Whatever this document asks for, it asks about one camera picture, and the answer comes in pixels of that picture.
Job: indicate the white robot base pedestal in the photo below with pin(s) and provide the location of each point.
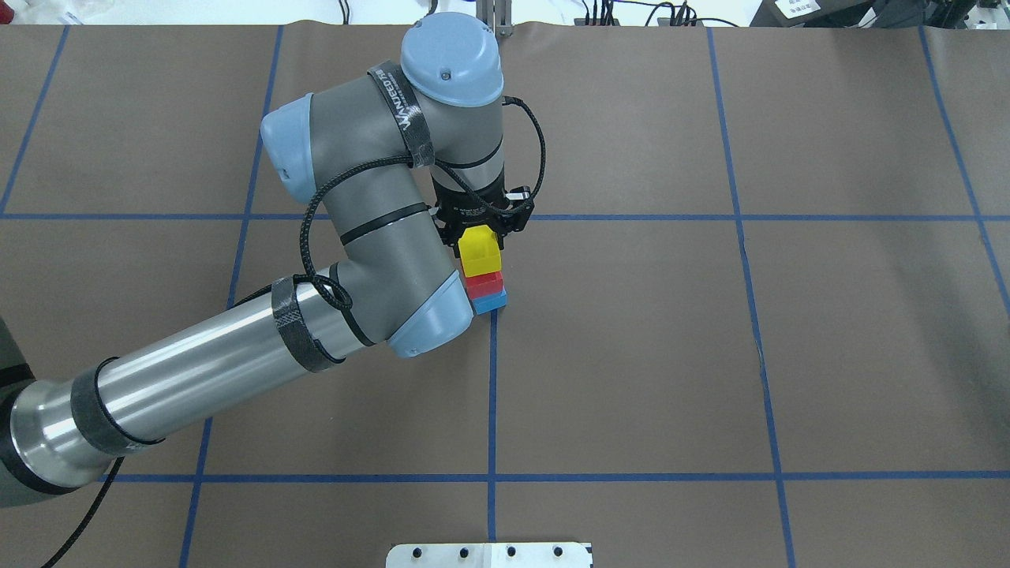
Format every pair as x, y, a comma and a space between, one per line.
505, 554

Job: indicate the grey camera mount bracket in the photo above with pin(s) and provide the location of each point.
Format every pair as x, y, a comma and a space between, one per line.
497, 14

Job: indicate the red cube block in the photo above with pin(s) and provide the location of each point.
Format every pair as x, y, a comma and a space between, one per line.
489, 284

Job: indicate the yellow cube block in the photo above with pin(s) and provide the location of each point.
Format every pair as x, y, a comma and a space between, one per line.
479, 251

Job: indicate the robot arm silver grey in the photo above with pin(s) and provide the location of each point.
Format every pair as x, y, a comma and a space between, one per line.
393, 168

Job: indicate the blue cube block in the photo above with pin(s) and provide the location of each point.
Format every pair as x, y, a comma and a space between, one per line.
490, 302

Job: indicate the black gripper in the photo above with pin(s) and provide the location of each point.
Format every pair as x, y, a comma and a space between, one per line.
469, 210

